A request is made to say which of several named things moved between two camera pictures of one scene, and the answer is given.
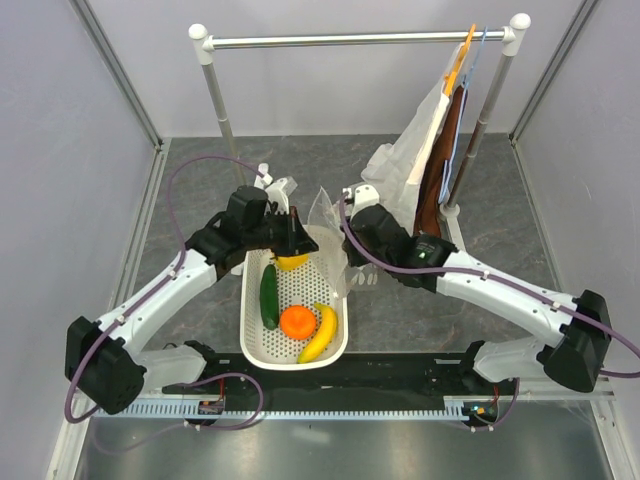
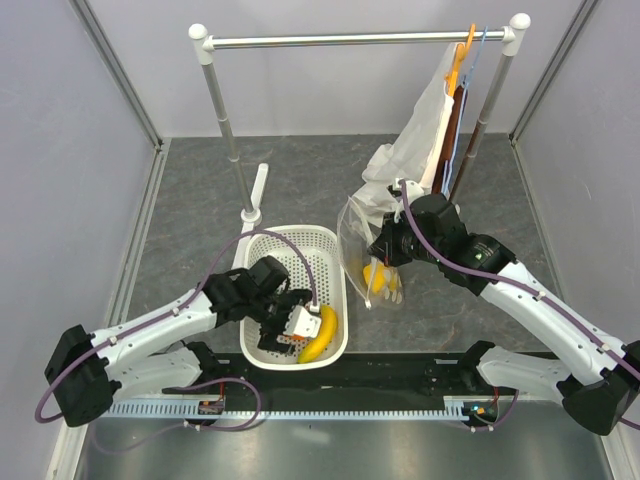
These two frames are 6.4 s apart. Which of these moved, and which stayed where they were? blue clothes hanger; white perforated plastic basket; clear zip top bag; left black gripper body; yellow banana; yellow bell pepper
Moved: yellow bell pepper; left black gripper body; clear zip top bag
Stayed: white perforated plastic basket; blue clothes hanger; yellow banana
